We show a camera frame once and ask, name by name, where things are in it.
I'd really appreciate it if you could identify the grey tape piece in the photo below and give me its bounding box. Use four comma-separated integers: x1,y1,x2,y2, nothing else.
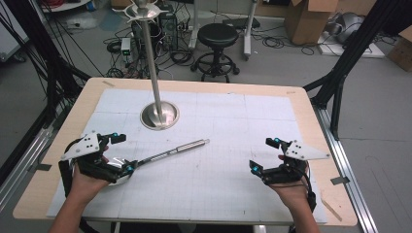
329,176,351,186

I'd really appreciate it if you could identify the black round stool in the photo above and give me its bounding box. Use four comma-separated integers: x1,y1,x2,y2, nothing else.
189,22,242,83

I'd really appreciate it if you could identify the long-handled metal ladle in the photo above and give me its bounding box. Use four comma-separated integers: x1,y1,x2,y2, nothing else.
104,138,211,187

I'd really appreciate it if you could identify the person's left hand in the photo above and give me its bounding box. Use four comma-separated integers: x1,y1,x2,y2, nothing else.
69,145,112,206

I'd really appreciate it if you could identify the small cardboard box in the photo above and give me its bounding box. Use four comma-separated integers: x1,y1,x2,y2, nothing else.
386,25,412,73

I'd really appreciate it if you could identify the metal utensil stand with hooks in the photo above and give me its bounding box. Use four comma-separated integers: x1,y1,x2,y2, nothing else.
111,0,181,132

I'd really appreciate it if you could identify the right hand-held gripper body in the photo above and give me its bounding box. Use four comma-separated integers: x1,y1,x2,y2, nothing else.
260,139,331,186

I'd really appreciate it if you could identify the black computer tower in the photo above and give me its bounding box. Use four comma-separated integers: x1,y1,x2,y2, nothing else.
157,11,180,51

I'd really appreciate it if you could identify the grey round device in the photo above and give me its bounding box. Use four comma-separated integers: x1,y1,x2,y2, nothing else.
326,12,366,45

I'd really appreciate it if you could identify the white box with green light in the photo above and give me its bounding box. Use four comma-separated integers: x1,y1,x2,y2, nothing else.
120,37,133,64

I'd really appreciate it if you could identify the white stand leg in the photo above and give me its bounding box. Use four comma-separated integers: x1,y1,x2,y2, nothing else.
242,0,259,61
189,0,201,51

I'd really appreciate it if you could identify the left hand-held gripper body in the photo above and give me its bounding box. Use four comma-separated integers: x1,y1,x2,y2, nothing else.
58,131,128,184

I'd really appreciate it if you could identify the black flat laptop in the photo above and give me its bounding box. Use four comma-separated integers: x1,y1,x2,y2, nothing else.
222,16,261,30

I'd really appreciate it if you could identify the black strap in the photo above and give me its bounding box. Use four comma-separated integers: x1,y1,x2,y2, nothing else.
57,159,74,199

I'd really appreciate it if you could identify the person's right hand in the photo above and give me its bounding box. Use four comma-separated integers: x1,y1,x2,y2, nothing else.
267,153,314,212

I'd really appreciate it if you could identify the white grid mat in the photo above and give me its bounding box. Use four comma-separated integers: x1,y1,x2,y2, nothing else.
46,87,328,224

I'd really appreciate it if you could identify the tangle of black cables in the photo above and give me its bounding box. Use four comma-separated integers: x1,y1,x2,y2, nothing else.
102,18,196,80

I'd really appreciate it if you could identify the large open cardboard box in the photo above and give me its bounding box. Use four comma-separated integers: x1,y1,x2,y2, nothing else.
284,0,342,47

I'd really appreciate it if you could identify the white flat board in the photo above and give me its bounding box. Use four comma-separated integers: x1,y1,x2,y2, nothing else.
316,31,387,59

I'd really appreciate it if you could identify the black metal frame post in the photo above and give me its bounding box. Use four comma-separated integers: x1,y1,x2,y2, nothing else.
302,0,412,142
0,0,92,128

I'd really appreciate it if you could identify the black floor cable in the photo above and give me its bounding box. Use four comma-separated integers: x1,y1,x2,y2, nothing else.
252,31,316,56

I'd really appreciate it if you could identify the beige tape strip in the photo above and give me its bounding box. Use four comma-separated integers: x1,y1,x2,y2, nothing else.
320,197,343,223

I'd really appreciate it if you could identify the white cabinet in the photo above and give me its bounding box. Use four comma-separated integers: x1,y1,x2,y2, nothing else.
0,0,31,63

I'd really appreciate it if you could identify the aluminium rail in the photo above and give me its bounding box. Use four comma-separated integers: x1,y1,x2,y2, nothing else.
0,124,56,212
312,105,381,233

